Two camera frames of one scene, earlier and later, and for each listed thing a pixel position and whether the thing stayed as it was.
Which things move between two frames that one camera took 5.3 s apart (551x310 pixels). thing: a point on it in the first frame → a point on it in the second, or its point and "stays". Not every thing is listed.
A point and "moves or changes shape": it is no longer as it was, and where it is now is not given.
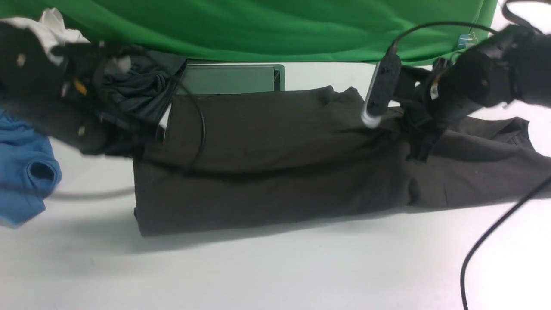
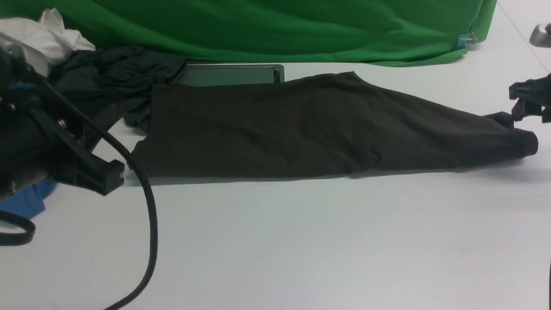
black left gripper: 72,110 → 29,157
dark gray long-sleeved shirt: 240,161 moves or changes shape
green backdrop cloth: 420,31 stays
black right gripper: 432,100 → 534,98
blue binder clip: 467,40 stays
